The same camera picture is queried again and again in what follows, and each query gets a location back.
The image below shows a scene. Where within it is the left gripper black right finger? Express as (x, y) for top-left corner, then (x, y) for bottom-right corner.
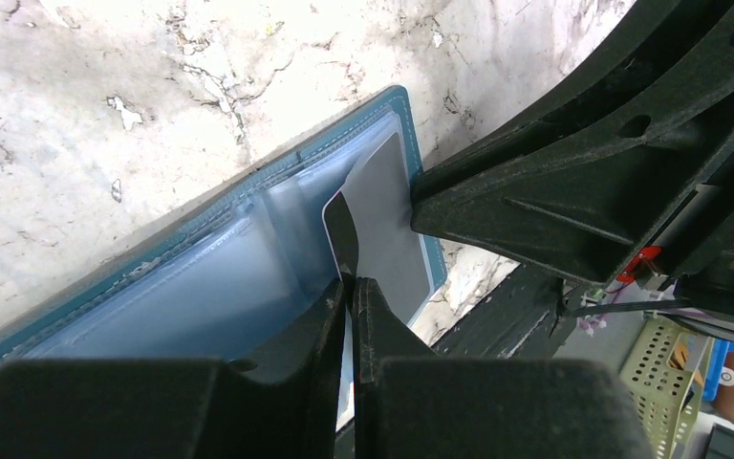
(351, 277), (653, 458)

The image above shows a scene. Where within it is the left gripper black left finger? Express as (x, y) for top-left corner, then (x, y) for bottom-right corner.
(0, 280), (347, 458)

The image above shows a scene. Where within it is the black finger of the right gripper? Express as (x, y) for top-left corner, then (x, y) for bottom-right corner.
(411, 1), (734, 285)

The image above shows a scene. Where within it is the black credit card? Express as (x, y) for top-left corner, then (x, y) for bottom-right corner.
(322, 133), (439, 326)

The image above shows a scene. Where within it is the blue leather card holder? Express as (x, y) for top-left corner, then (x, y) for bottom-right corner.
(0, 85), (447, 365)

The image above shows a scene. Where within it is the perforated beige bin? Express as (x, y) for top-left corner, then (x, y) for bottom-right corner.
(620, 318), (714, 458)

